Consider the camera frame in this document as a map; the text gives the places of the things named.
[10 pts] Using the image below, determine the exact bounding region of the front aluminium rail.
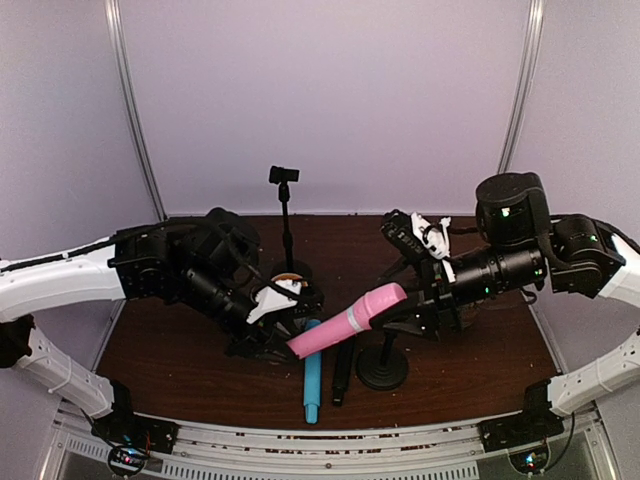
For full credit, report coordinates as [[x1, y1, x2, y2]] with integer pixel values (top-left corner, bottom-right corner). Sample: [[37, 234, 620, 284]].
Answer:
[[36, 409, 622, 479]]

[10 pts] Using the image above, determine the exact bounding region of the aluminium frame post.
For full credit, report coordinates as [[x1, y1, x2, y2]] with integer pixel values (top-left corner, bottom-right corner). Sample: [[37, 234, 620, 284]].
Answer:
[[497, 0, 546, 174], [104, 0, 167, 220]]

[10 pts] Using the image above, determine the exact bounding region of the white mug orange inside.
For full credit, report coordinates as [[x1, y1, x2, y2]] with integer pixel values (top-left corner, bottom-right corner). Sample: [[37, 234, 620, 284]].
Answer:
[[271, 272, 308, 286]]

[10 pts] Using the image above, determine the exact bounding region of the short stand with clip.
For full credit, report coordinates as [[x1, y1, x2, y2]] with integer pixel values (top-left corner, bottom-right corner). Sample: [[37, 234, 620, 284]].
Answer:
[[356, 332, 409, 391]]

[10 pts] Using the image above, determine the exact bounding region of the blue toy microphone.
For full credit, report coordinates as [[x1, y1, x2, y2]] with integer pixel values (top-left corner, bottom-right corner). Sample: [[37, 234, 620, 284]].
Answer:
[[303, 351, 322, 425]]

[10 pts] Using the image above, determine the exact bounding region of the black wireless microphone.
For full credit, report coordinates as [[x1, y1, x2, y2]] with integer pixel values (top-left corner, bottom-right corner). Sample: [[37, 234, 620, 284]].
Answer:
[[331, 337, 356, 407]]

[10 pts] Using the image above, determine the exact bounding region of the pink toy microphone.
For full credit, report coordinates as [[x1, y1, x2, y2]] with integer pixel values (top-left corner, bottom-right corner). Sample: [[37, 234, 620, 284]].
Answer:
[[287, 283, 407, 359]]

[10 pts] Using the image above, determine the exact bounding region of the right aluminium frame post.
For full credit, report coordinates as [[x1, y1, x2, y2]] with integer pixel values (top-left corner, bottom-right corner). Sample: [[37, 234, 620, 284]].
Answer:
[[497, 0, 546, 174]]

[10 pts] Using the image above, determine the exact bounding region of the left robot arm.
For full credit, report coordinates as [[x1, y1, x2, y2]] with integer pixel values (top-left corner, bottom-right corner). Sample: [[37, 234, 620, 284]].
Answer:
[[1, 208, 323, 427]]

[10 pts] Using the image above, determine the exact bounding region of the floral ceramic mug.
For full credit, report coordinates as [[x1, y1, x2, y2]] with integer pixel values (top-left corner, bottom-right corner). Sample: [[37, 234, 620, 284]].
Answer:
[[458, 302, 483, 331]]

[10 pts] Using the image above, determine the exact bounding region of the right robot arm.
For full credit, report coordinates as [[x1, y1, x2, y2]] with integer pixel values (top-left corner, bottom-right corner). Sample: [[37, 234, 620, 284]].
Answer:
[[373, 172, 639, 451]]

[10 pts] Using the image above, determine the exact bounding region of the tall black phone stand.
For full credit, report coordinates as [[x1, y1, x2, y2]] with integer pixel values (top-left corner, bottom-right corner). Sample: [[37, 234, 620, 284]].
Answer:
[[269, 165, 313, 279]]

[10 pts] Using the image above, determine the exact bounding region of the left aluminium frame post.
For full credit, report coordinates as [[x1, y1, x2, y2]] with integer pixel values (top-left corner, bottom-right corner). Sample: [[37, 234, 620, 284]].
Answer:
[[104, 0, 167, 220]]

